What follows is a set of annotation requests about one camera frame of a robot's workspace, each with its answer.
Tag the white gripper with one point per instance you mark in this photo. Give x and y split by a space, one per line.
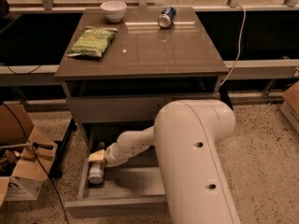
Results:
111 157

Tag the clear plastic water bottle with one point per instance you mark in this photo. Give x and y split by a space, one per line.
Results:
96 171

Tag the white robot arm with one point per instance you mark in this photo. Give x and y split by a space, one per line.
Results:
184 135

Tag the open grey middle drawer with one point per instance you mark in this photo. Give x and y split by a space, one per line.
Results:
135 188

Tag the closed grey top drawer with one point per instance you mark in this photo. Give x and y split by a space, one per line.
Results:
125 108

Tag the grey drawer cabinet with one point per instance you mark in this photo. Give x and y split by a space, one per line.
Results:
144 60

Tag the black stand leg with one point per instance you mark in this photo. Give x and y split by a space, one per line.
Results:
56 168

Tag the open cardboard box left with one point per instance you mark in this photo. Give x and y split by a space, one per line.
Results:
25 169

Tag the green chip bag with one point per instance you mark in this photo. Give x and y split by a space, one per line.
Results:
93 42

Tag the white ceramic bowl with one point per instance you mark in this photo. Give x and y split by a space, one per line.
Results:
114 11

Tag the blue soda can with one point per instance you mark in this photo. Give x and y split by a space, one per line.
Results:
166 17

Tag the cardboard box right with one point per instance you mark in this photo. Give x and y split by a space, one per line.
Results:
290 106

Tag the black handled tool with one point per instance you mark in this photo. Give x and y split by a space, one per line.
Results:
33 144

